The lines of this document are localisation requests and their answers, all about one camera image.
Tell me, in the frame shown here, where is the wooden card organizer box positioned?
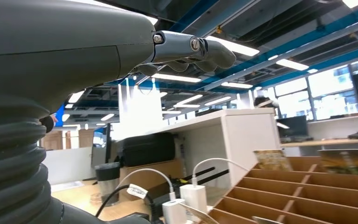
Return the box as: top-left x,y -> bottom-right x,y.
197,156 -> 358,224

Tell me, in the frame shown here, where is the person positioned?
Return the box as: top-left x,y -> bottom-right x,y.
253,96 -> 282,109

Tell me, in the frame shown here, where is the white card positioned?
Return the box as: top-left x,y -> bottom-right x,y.
251,216 -> 278,224

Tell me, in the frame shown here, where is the black standing display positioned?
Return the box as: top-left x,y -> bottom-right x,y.
91,123 -> 112,168

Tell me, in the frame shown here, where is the white partition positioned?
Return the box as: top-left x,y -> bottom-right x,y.
43,147 -> 96,186

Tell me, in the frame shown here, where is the black bag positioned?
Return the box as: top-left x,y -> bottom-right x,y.
122,132 -> 176,168

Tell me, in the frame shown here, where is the metal bin with black lid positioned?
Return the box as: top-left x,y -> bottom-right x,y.
95,162 -> 121,206

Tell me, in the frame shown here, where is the cardboard box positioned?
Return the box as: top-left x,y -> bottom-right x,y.
118,159 -> 187,202

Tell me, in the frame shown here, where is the black router with antennas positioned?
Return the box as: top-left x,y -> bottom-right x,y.
152,167 -> 231,214

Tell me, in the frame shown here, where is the small white USB charger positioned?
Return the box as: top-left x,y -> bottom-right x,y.
162,199 -> 187,224

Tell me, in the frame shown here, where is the large white USB charger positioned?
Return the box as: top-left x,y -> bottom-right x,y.
179,184 -> 208,222

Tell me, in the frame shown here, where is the white desk shelf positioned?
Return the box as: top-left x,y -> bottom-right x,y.
158,108 -> 281,190

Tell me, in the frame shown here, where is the black monitor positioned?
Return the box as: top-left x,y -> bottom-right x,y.
276,116 -> 314,143

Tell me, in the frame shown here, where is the wooden office desk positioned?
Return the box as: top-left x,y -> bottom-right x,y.
280,113 -> 358,157

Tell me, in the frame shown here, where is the white charger cable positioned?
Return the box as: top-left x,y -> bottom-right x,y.
117,168 -> 177,202
192,158 -> 250,186

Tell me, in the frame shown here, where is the black power plug with cord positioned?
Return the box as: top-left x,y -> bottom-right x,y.
96,184 -> 155,224

